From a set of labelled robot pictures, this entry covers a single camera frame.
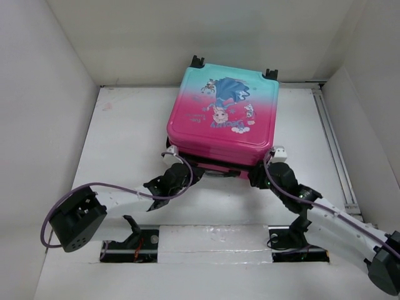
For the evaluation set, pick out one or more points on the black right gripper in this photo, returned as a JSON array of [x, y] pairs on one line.
[[255, 175]]

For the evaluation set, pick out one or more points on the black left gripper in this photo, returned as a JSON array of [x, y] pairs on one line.
[[197, 174]]

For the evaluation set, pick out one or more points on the pink teal suitcase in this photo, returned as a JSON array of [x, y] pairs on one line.
[[223, 119]]

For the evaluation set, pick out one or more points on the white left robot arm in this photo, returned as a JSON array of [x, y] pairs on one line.
[[79, 215]]

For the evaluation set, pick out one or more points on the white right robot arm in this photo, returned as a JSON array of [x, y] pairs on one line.
[[320, 223]]

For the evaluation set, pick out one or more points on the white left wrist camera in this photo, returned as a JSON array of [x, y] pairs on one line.
[[169, 156]]

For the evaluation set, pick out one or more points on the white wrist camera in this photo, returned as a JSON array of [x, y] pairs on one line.
[[169, 156], [278, 154]]

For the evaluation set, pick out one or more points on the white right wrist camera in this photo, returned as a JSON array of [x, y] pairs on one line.
[[278, 154]]

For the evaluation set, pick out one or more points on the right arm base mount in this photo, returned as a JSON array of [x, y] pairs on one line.
[[288, 244]]

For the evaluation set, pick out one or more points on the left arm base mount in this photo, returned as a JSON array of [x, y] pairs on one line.
[[141, 246]]

